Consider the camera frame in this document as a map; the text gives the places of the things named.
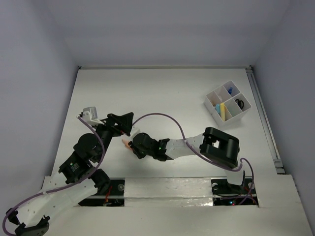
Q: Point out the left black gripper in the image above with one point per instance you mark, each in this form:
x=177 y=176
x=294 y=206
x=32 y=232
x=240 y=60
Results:
x=125 y=122

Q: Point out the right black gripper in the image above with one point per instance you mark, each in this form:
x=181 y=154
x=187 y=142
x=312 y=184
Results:
x=136 y=150

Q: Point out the orange highlighter pen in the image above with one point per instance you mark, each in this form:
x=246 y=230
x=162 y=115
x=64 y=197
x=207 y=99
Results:
x=126 y=143

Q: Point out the yellow highlighter pen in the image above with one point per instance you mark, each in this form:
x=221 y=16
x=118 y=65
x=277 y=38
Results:
x=222 y=112

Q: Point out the black scissors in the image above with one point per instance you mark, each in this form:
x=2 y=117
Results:
x=240 y=103

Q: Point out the blue highlighter pen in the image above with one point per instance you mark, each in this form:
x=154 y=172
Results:
x=218 y=109

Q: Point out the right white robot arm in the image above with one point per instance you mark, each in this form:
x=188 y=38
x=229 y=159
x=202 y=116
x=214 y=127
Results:
x=213 y=146

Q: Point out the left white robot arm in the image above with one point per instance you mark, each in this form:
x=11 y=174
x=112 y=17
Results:
x=77 y=178

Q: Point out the white four-compartment organizer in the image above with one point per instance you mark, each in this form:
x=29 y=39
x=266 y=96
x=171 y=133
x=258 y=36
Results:
x=232 y=111

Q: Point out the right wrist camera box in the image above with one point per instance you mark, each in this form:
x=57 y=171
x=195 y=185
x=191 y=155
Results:
x=135 y=130

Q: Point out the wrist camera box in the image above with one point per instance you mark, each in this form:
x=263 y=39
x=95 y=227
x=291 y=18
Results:
x=89 y=115
x=135 y=130

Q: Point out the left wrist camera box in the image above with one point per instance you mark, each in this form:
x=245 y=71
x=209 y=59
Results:
x=89 y=115

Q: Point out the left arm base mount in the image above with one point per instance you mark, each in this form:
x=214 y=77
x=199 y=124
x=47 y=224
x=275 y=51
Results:
x=113 y=197

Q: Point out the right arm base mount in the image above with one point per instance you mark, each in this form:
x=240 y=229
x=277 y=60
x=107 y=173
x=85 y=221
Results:
x=228 y=194

